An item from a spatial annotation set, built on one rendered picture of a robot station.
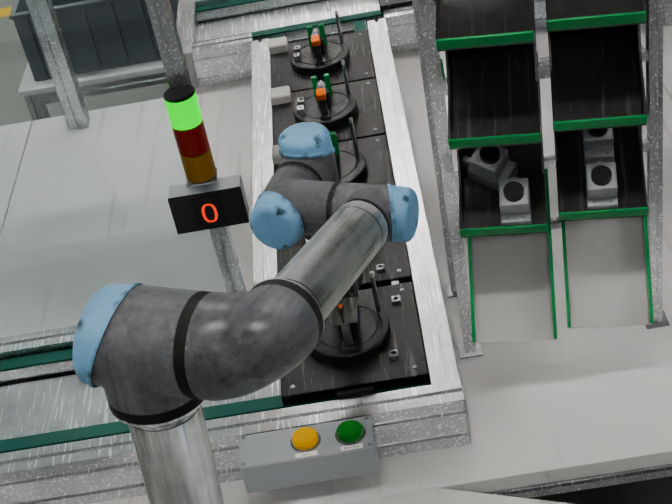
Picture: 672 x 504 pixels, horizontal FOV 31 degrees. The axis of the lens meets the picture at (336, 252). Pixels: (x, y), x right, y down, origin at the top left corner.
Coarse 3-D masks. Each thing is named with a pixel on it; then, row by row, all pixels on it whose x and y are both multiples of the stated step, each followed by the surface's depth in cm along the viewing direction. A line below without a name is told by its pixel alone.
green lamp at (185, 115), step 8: (192, 96) 186; (168, 104) 186; (176, 104) 185; (184, 104) 185; (192, 104) 186; (168, 112) 187; (176, 112) 186; (184, 112) 186; (192, 112) 187; (200, 112) 189; (176, 120) 187; (184, 120) 187; (192, 120) 187; (200, 120) 189; (176, 128) 188; (184, 128) 188
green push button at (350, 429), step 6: (348, 420) 187; (354, 420) 187; (342, 426) 186; (348, 426) 186; (354, 426) 186; (360, 426) 186; (342, 432) 185; (348, 432) 185; (354, 432) 185; (360, 432) 185; (342, 438) 185; (348, 438) 184; (354, 438) 184
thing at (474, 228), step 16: (528, 144) 188; (512, 160) 188; (528, 160) 187; (464, 176) 188; (528, 176) 186; (544, 176) 183; (464, 192) 187; (480, 192) 186; (496, 192) 186; (544, 192) 182; (464, 208) 185; (480, 208) 185; (496, 208) 184; (544, 208) 180; (464, 224) 184; (480, 224) 184; (496, 224) 183; (544, 224) 179
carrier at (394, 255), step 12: (300, 240) 227; (276, 252) 225; (288, 252) 225; (384, 252) 220; (396, 252) 219; (372, 264) 218; (396, 264) 216; (408, 264) 216; (384, 276) 214; (396, 276) 214; (408, 276) 213; (360, 288) 214
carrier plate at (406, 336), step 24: (384, 288) 212; (408, 288) 210; (408, 312) 205; (408, 336) 201; (312, 360) 200; (384, 360) 197; (408, 360) 196; (288, 384) 196; (312, 384) 195; (336, 384) 194; (360, 384) 193; (384, 384) 194; (408, 384) 194
